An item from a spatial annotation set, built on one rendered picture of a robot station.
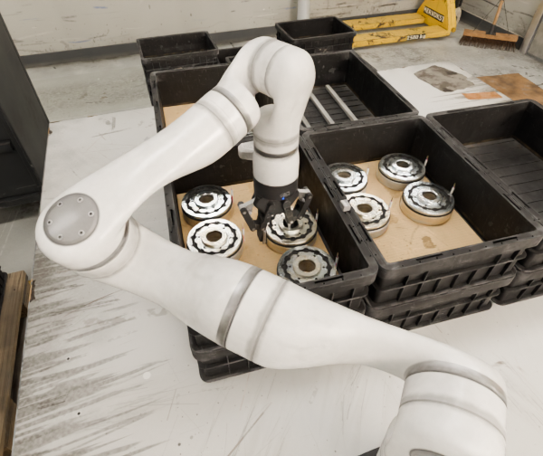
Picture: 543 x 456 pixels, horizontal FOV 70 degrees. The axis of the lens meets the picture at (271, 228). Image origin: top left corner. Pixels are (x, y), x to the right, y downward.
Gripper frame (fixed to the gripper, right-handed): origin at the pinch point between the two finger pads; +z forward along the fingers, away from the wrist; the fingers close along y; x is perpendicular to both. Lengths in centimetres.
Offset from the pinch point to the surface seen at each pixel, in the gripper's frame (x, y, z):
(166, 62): 159, -2, 30
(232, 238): 0.3, -8.4, -0.8
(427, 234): -8.8, 28.8, 2.3
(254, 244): 0.0, -4.1, 2.3
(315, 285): -19.1, -0.8, -7.7
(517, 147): 10, 69, 2
